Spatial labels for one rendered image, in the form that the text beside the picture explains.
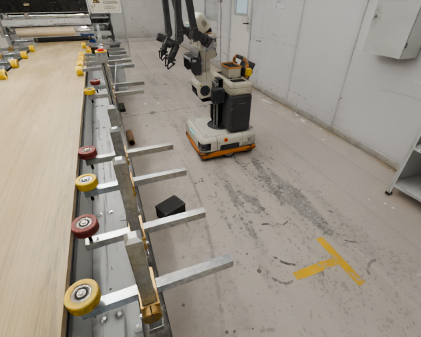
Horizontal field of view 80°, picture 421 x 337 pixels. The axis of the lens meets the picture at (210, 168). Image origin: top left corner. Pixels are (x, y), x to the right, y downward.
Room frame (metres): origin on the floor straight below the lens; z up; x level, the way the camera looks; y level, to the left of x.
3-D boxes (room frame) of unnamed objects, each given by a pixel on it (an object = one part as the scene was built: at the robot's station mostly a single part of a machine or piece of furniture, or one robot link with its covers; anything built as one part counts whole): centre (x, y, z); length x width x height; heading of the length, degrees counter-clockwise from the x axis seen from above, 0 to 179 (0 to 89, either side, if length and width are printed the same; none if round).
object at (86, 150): (1.03, 0.59, 0.85); 0.08 x 0.08 x 0.11
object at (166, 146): (1.10, 0.41, 0.84); 0.43 x 0.03 x 0.04; 111
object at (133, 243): (0.35, 0.16, 0.86); 0.04 x 0.04 x 0.48; 21
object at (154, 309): (0.37, 0.17, 0.83); 0.14 x 0.06 x 0.05; 21
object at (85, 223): (0.57, 0.41, 0.85); 0.08 x 0.08 x 0.11
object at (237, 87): (2.71, -0.19, 0.59); 0.55 x 0.34 x 0.83; 21
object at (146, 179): (0.87, 0.32, 0.84); 0.43 x 0.03 x 0.04; 111
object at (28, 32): (4.45, 2.33, 1.05); 1.43 x 0.12 x 0.12; 111
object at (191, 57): (2.57, 0.17, 0.99); 0.28 x 0.16 x 0.22; 21
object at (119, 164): (0.58, 0.25, 0.90); 0.04 x 0.04 x 0.48; 21
